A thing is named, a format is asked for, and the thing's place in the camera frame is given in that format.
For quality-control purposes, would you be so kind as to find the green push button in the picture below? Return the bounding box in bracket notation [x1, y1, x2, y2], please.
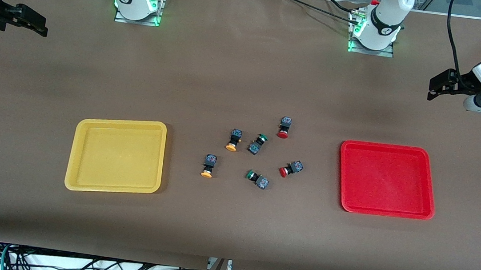
[245, 169, 271, 191]
[247, 133, 269, 157]

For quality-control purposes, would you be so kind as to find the teal floor cable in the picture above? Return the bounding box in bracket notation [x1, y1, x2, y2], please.
[0, 243, 13, 270]

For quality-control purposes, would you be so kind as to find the black cable on table cover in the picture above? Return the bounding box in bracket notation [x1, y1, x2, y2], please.
[273, 0, 362, 25]

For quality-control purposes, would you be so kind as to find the red plastic tray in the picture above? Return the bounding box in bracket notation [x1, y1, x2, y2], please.
[333, 139, 442, 222]

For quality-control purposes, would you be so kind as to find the yellow plastic tray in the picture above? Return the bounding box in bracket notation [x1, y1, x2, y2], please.
[63, 112, 168, 200]

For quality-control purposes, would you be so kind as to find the brown table cover sheet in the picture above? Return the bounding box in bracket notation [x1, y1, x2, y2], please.
[0, 0, 481, 270]

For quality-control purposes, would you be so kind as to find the yellow push button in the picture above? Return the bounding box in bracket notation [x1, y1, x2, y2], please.
[224, 128, 244, 153]
[200, 153, 218, 180]

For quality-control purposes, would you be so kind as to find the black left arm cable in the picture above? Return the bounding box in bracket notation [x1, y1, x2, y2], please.
[441, 0, 468, 77]

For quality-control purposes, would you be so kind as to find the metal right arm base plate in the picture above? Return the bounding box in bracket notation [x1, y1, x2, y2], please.
[114, 0, 164, 27]

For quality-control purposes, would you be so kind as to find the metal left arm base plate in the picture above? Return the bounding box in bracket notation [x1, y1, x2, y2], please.
[346, 8, 399, 58]

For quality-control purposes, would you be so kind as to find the red push button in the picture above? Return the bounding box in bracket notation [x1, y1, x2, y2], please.
[278, 158, 305, 180]
[277, 116, 293, 140]

